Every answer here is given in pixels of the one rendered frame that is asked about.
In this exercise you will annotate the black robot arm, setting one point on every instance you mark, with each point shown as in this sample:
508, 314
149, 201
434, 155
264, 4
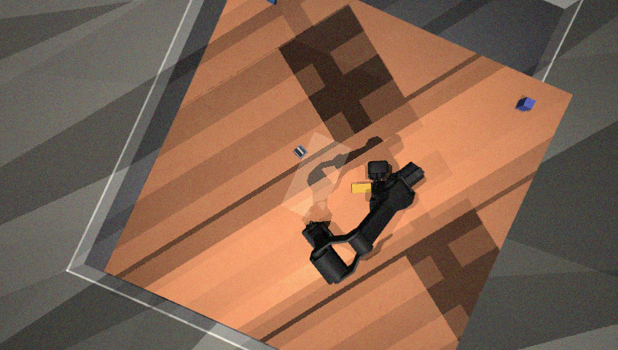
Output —
393, 194

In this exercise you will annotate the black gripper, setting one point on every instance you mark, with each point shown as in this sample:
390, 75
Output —
376, 170

